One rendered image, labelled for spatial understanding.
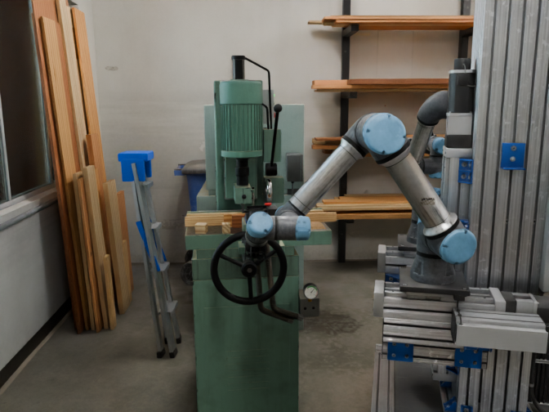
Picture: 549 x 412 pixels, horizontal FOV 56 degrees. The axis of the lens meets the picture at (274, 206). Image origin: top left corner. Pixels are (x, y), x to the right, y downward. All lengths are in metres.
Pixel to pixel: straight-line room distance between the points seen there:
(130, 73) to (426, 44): 2.51
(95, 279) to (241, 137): 1.69
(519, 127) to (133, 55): 3.38
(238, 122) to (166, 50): 2.53
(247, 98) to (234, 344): 1.02
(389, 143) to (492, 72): 0.56
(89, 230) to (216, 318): 1.42
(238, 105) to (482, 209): 1.00
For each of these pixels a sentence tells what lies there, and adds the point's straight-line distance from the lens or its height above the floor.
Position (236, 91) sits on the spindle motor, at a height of 1.46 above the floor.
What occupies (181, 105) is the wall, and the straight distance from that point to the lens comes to 4.55.
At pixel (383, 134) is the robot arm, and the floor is 1.33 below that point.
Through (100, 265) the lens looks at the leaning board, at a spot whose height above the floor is 0.42.
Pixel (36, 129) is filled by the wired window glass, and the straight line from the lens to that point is 3.63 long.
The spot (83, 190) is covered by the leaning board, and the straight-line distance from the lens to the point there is 3.34.
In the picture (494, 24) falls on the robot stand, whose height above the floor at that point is 1.67.
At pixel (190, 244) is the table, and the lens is 2.11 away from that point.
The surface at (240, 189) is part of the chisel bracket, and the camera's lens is 2.18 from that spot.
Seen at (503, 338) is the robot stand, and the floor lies 0.70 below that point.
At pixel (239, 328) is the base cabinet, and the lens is 2.24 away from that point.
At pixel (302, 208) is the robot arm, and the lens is 1.67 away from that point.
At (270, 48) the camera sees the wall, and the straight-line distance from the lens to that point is 4.53.
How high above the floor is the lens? 1.42
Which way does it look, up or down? 11 degrees down
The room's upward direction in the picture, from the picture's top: straight up
